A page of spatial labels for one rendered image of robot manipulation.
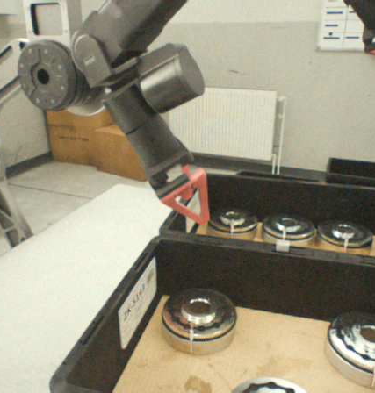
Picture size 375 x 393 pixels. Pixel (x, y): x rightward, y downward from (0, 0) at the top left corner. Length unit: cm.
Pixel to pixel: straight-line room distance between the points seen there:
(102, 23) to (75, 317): 55
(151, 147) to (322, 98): 309
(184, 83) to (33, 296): 60
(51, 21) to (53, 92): 14
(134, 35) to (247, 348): 41
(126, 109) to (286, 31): 310
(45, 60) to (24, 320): 52
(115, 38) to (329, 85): 311
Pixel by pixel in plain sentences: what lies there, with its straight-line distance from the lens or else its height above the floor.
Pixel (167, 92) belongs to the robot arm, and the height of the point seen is 115.
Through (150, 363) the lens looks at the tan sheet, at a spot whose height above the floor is 83.
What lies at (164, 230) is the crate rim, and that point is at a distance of 60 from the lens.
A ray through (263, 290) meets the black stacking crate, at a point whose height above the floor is 87.
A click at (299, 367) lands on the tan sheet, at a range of 54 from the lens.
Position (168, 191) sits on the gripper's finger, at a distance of 48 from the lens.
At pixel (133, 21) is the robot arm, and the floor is 122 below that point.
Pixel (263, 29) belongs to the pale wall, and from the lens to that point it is 358.
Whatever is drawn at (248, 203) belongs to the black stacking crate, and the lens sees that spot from 85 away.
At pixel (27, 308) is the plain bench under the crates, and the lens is 87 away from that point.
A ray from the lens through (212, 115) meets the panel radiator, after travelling 364.
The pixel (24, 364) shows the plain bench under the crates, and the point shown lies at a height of 70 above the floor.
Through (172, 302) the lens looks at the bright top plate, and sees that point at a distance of 57.
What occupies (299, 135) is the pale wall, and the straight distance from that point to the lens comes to 362.
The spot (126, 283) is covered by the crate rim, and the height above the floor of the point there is 93.
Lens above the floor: 121
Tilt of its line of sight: 23 degrees down
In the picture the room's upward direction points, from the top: straight up
